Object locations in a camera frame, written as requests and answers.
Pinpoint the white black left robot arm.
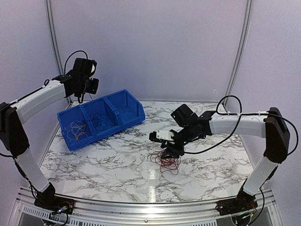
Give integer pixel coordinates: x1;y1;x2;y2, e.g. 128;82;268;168
0;58;99;214

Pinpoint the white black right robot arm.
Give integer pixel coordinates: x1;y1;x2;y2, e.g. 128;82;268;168
149;104;297;216

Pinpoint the blue three-compartment plastic bin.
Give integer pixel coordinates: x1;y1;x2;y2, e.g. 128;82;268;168
57;89;145;151

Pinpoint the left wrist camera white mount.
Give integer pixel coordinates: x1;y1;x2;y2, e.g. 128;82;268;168
89;59;97;80

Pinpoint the red wire bundle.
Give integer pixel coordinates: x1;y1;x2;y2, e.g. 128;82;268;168
147;150;181;175

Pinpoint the left aluminium frame post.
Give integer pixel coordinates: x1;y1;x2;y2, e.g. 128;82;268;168
45;0;72;107

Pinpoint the aluminium frame post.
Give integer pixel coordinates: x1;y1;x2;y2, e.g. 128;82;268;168
225;0;253;96
45;0;72;107

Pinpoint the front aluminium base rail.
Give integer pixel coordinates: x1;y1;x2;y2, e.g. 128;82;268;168
8;187;283;226

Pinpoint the right aluminium frame post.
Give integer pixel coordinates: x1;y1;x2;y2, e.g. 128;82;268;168
225;0;253;96

